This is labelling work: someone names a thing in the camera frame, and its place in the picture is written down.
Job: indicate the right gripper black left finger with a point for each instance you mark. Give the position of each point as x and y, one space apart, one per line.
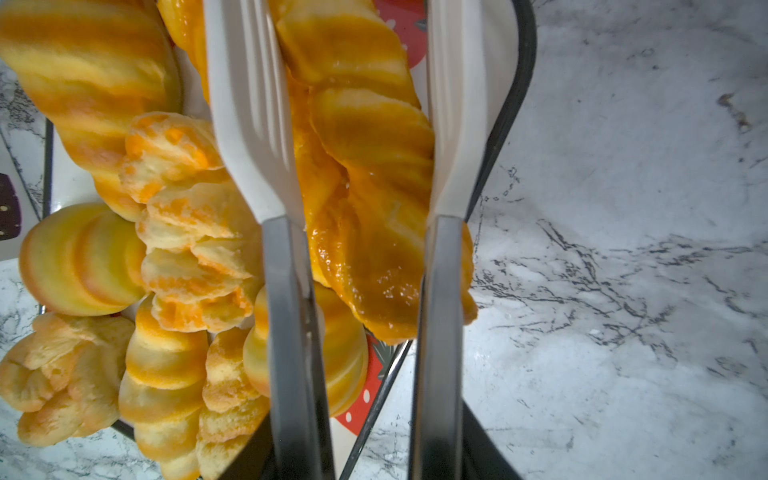
257 460

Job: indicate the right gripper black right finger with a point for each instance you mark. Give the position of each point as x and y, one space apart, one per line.
481 460

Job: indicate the round striped fake bun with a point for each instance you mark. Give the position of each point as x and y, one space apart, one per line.
344 350
83 260

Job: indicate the flaky fake croissant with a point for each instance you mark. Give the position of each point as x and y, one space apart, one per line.
233 409
203 262

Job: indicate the long twisted fake bread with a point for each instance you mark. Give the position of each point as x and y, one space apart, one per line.
364 152

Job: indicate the steel tongs white tips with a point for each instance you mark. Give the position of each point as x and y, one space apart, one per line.
250 112

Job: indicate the striped fake croissant bottom middle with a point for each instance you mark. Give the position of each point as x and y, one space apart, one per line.
161 393

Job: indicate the striped fake croissant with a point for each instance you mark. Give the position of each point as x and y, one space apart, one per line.
161 393
91 67

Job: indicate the knotted fake bread roll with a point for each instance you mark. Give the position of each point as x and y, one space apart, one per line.
64 377

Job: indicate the striped fake croissant top left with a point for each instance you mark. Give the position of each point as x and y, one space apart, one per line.
91 67

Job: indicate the strawberry print serving tray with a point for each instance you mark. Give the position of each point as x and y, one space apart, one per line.
510 40

